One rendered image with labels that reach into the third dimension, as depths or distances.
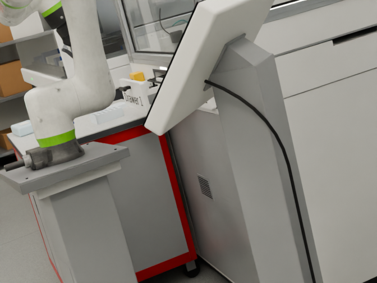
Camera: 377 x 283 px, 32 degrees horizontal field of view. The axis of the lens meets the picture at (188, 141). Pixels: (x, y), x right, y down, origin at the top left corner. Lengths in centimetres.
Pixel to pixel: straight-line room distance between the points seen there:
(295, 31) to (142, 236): 111
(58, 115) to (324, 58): 89
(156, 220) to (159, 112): 139
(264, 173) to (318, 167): 70
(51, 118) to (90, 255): 46
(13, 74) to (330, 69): 436
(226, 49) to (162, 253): 145
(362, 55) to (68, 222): 113
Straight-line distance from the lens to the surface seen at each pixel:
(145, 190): 276
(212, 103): 218
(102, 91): 216
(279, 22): 218
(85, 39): 210
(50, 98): 214
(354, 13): 233
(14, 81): 628
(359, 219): 244
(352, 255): 246
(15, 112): 673
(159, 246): 284
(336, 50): 229
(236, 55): 157
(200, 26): 137
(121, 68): 338
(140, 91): 244
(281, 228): 166
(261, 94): 156
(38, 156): 216
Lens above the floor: 125
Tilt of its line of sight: 14 degrees down
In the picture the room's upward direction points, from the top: 14 degrees counter-clockwise
